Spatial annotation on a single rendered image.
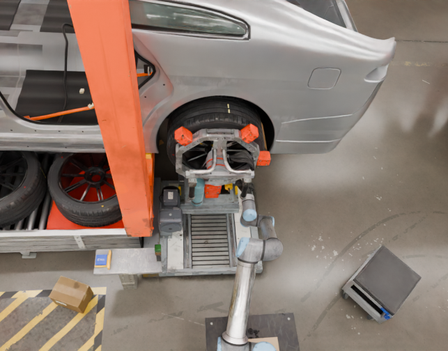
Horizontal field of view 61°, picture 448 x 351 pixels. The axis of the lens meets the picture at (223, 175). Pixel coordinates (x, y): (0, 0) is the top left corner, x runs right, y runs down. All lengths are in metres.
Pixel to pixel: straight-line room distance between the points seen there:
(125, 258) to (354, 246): 1.91
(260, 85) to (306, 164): 1.67
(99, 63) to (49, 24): 2.31
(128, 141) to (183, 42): 0.60
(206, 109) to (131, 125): 0.81
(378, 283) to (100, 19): 2.47
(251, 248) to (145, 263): 0.81
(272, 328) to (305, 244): 0.89
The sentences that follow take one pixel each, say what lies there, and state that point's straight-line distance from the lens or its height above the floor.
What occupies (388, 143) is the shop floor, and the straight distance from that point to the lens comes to 4.29.
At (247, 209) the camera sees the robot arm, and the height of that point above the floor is 0.67.
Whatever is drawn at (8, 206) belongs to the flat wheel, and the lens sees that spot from 2.96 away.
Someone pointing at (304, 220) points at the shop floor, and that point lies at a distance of 3.41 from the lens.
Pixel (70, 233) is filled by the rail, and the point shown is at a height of 0.39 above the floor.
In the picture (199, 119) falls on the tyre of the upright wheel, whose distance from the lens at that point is 2.33.
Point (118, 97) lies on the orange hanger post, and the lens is 1.55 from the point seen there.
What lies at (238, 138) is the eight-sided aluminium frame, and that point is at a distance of 2.32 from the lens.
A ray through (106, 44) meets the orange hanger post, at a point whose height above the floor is 2.05.
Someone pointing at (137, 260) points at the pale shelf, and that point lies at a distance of 2.62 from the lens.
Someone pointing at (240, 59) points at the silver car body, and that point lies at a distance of 2.10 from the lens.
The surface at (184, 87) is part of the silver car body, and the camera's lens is 2.20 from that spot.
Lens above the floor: 2.88
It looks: 56 degrees down
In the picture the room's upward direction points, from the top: 11 degrees clockwise
